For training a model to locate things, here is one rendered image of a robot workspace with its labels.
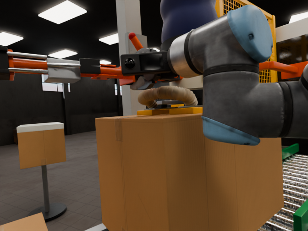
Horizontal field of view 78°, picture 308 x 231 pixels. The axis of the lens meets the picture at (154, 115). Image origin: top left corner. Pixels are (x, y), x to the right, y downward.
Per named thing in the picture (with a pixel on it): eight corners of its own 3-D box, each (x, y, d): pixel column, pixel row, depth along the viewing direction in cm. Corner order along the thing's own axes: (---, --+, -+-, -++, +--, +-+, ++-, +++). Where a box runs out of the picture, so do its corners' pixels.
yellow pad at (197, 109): (228, 109, 81) (227, 97, 81) (252, 108, 73) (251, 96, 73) (168, 115, 60) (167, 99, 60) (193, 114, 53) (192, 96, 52)
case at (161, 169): (203, 180, 108) (200, 110, 107) (284, 206, 76) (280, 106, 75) (101, 223, 72) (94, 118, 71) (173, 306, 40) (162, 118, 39)
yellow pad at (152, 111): (193, 111, 96) (193, 101, 96) (210, 110, 88) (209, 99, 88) (136, 115, 75) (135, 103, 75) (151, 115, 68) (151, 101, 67)
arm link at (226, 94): (285, 149, 26) (285, 60, 27) (200, 145, 30) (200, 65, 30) (266, 142, 35) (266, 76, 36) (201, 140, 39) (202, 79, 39)
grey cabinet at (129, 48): (145, 70, 176) (143, 37, 175) (149, 69, 172) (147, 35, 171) (126, 68, 164) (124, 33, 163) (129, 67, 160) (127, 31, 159)
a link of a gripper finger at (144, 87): (142, 94, 54) (161, 80, 47) (138, 94, 53) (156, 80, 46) (139, 79, 55) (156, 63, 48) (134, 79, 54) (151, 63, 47)
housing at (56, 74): (73, 83, 50) (72, 66, 50) (81, 79, 45) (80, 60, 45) (43, 82, 46) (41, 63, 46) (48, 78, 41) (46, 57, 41)
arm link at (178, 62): (185, 73, 36) (182, 22, 36) (168, 78, 40) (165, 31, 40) (213, 76, 42) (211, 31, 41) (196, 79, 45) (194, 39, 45)
